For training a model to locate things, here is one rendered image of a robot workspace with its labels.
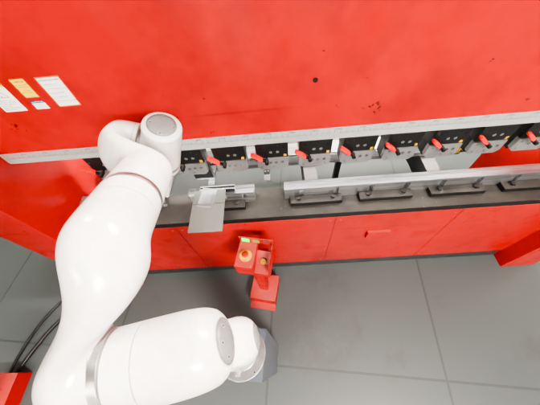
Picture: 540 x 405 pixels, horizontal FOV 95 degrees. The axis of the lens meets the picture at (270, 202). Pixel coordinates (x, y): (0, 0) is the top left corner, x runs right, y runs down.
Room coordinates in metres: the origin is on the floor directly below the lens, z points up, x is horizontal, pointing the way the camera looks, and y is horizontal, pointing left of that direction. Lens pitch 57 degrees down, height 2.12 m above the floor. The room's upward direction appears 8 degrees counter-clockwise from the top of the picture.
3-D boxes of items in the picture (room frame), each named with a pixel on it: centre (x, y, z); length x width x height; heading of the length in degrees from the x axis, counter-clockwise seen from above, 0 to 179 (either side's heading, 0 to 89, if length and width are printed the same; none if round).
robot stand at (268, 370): (0.06, 0.19, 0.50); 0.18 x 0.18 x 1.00; 79
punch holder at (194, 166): (0.90, 0.35, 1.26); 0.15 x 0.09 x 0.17; 85
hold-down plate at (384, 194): (0.75, -0.67, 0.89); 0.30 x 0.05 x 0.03; 85
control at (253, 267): (0.54, 0.13, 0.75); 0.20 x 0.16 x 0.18; 74
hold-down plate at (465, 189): (0.72, -1.07, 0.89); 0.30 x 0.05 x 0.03; 85
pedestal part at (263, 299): (0.51, 0.14, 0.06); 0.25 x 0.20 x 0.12; 164
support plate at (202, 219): (0.75, 0.34, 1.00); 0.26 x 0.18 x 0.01; 175
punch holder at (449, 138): (0.80, -0.84, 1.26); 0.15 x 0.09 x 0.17; 85
